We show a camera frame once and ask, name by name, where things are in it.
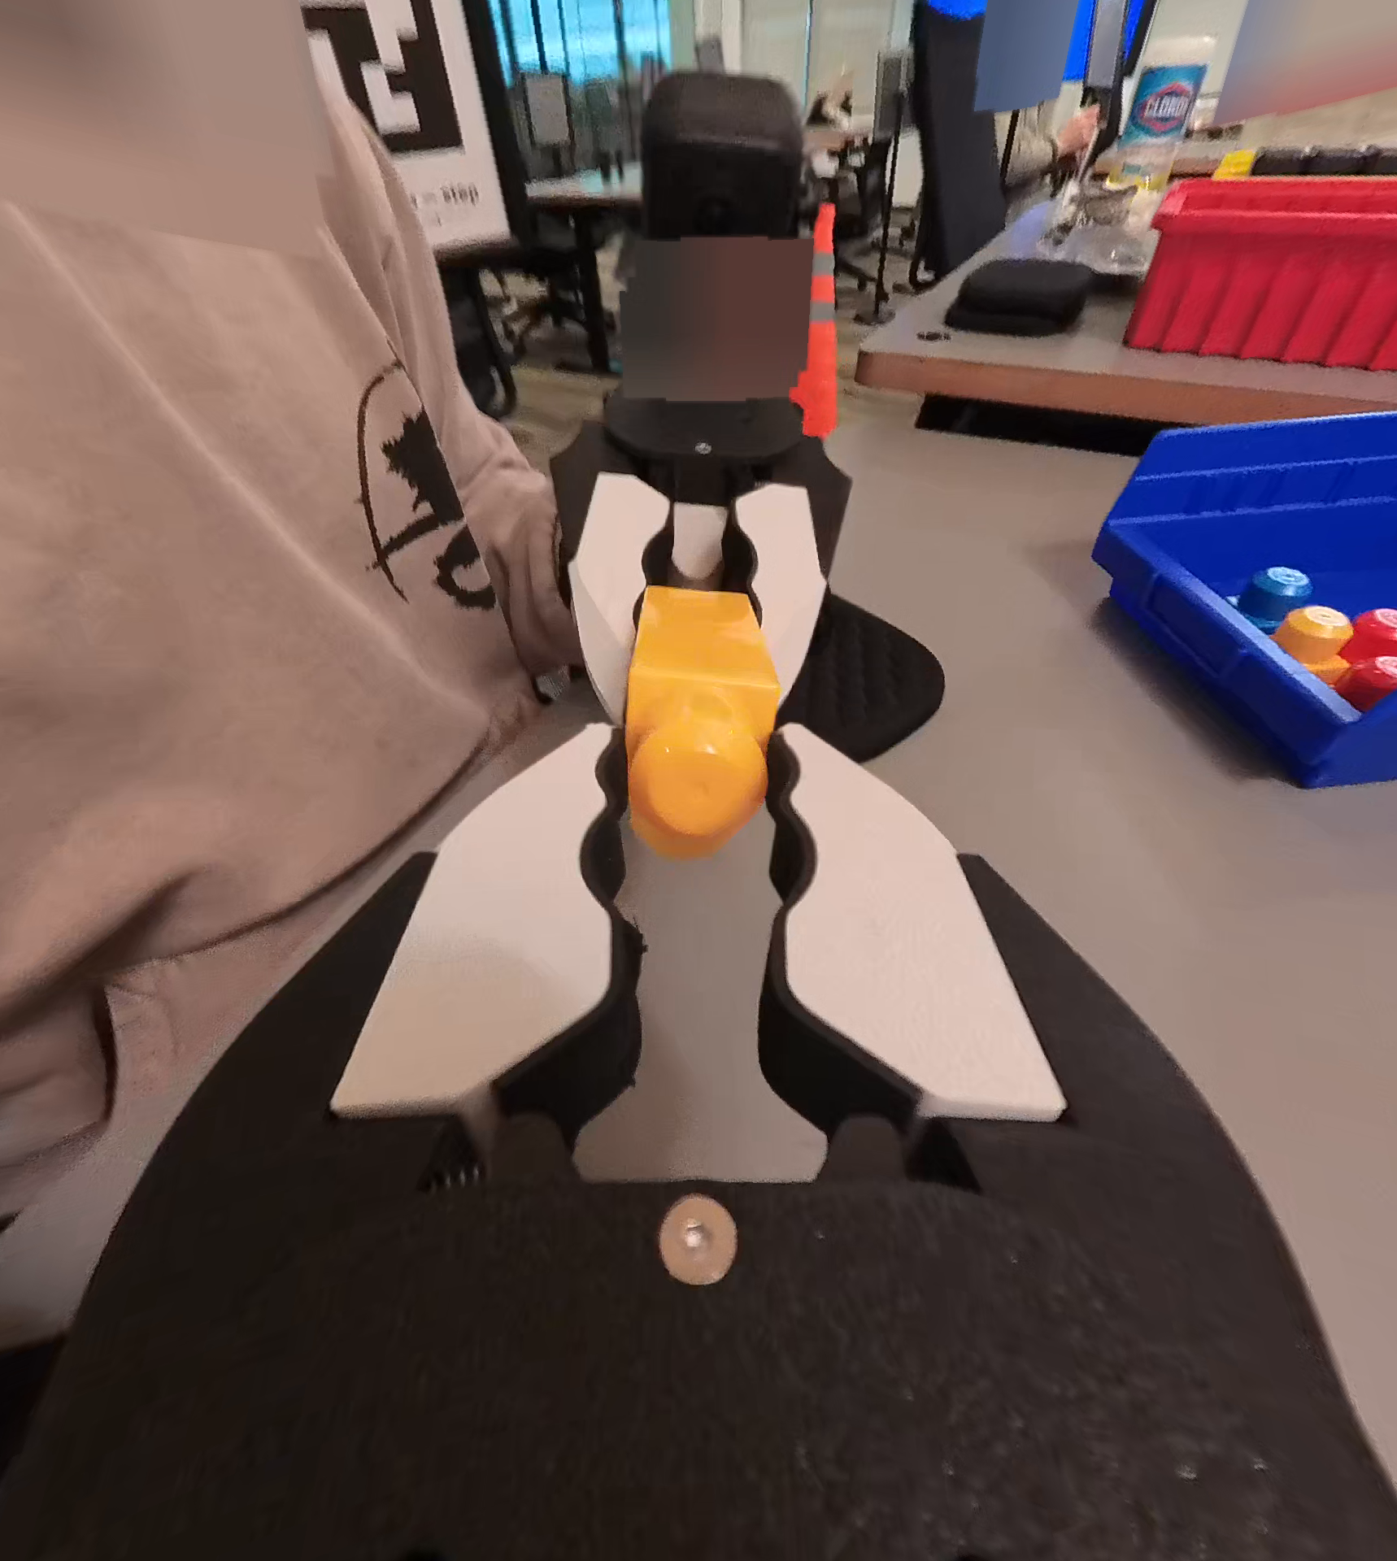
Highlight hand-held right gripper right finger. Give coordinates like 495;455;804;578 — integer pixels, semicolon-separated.
761;720;1072;1126

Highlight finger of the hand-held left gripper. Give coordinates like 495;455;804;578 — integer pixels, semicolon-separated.
727;487;834;709
567;475;680;732

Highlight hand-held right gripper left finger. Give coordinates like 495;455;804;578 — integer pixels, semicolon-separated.
327;720;648;1158

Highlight yellow toy block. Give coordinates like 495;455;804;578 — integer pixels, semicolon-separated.
618;584;784;863

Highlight blue plastic bin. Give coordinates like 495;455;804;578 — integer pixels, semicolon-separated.
1090;405;1397;784

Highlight pile of colourful toy blocks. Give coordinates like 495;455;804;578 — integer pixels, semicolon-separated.
1233;565;1397;709

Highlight person's left forearm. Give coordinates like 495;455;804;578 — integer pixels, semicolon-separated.
452;417;584;678

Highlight black pad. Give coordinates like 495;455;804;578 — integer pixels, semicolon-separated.
948;257;1099;337
793;594;948;758

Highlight orange traffic cone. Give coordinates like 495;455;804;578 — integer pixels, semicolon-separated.
793;201;838;440

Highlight clear plastic bag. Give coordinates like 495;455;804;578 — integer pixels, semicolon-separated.
1043;182;1155;264

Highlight white and blue canister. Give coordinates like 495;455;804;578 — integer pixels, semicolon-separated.
1119;67;1207;190

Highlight red ribbed plastic bin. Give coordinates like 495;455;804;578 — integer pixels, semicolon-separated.
1124;175;1397;379

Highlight row of black cases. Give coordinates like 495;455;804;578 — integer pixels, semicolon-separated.
1254;146;1397;182

